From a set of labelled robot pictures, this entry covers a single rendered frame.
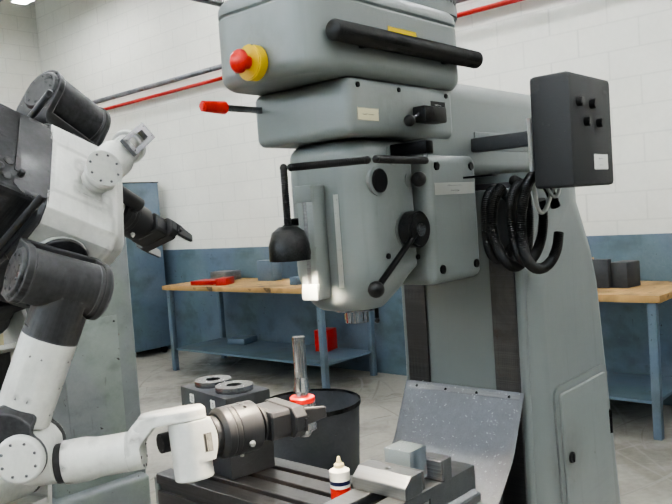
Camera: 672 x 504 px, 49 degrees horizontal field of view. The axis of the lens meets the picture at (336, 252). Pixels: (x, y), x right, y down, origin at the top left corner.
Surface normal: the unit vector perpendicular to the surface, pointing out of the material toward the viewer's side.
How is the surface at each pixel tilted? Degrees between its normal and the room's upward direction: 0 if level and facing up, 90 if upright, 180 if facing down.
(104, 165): 115
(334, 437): 94
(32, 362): 88
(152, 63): 90
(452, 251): 90
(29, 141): 58
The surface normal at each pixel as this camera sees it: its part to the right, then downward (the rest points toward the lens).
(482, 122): 0.75, -0.02
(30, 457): 0.09, 0.01
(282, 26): -0.66, 0.08
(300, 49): -0.22, 0.07
